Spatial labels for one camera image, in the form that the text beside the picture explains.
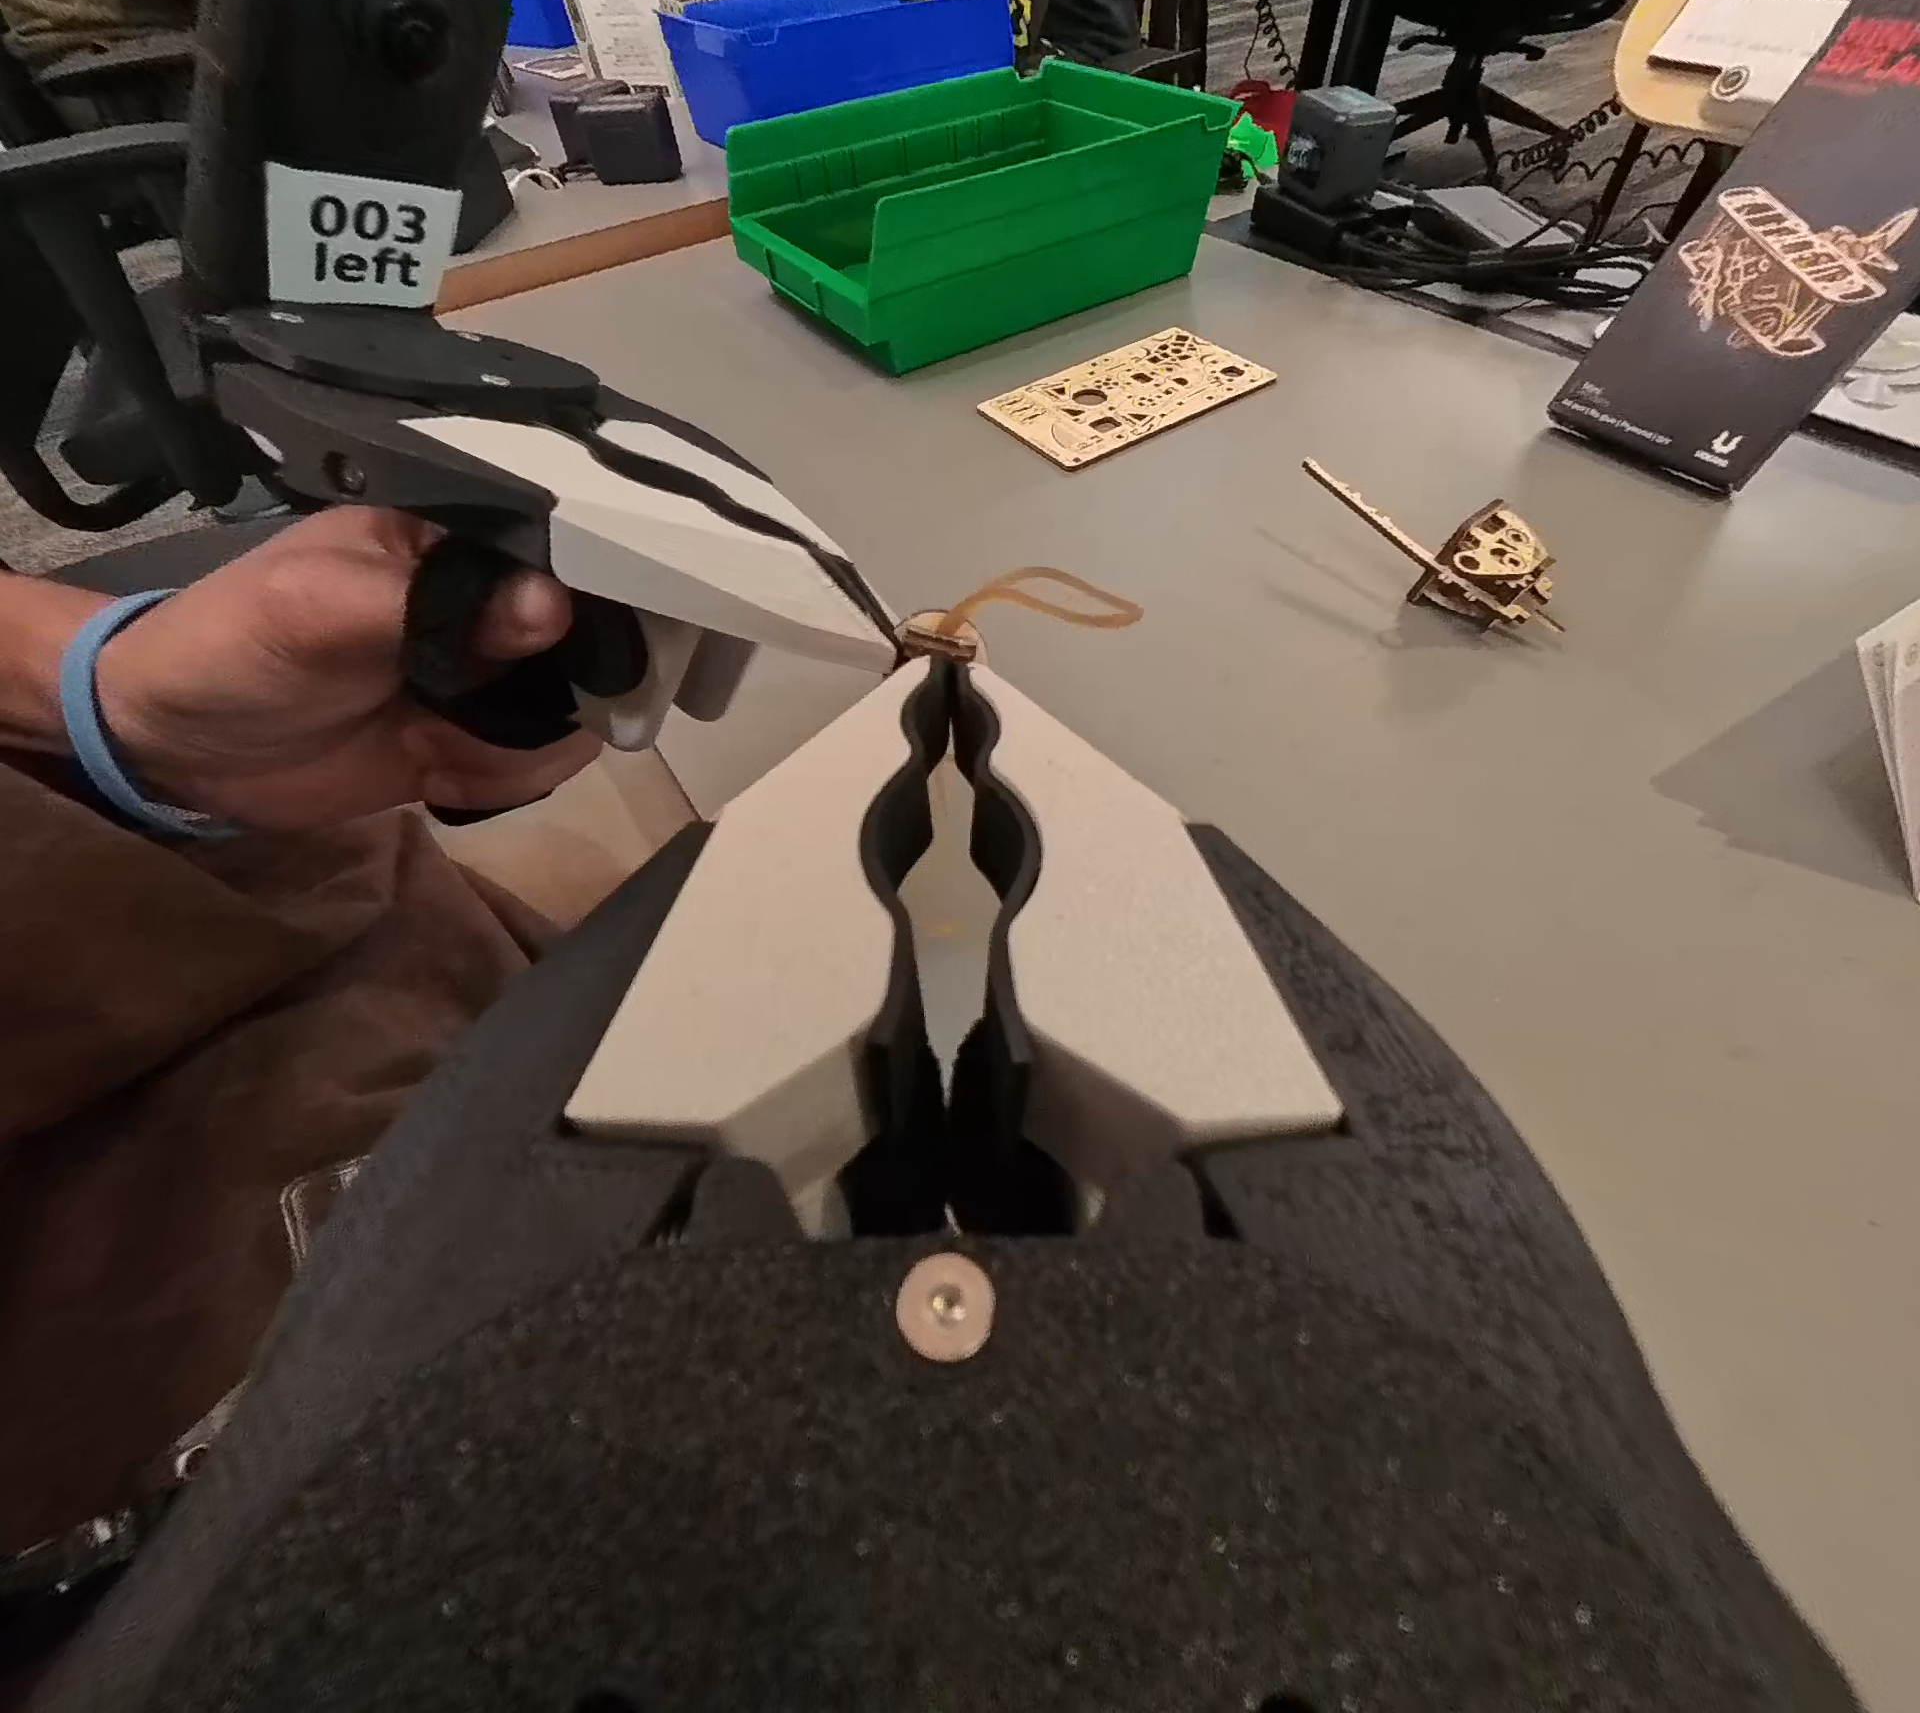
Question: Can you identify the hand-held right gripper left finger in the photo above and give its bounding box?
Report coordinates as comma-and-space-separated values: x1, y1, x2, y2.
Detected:
562, 663, 950, 1237

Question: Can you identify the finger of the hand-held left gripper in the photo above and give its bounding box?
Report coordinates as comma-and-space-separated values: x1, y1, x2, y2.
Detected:
409, 411, 908, 674
592, 421, 873, 610

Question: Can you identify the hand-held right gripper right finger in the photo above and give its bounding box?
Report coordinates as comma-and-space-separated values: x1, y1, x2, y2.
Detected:
957, 663, 1346, 1216

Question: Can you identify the tan rubber band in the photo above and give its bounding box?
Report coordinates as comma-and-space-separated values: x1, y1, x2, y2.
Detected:
933, 565, 1145, 636

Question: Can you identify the person's left forearm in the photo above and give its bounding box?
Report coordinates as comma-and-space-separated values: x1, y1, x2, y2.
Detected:
0, 565, 105, 771

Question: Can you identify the plywood parts sheet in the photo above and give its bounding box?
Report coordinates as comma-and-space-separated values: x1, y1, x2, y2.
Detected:
975, 325, 1281, 472

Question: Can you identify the wooden model assembly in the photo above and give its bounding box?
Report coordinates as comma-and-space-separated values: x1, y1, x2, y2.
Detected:
1303, 456, 1566, 635

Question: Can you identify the black model kit box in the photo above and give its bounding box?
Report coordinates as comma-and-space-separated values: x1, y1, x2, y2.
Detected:
1547, 0, 1920, 492

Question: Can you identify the person's left hand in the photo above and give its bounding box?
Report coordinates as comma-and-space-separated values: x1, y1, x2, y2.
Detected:
90, 507, 584, 834

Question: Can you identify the black equipment box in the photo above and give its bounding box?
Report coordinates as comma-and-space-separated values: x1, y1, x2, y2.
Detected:
548, 87, 688, 190

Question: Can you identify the green plastic bin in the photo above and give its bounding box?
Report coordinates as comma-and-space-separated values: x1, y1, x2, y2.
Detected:
726, 61, 1244, 378

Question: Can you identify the person's brown shirt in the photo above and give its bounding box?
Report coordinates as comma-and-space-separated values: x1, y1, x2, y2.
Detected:
0, 755, 662, 1596

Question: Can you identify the blue wristband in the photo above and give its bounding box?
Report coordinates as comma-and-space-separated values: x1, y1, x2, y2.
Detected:
61, 588, 233, 839

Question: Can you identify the grey battery charger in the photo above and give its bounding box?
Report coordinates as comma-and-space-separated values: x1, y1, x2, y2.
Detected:
1253, 87, 1399, 260

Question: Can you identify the grey power adapter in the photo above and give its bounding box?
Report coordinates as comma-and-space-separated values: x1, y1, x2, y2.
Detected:
1417, 186, 1577, 253

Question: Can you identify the white sheet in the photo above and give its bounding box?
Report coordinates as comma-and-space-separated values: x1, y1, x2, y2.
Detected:
1806, 308, 1920, 451

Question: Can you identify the black coiled cable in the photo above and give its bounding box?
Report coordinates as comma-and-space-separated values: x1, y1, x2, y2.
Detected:
1509, 115, 1636, 186

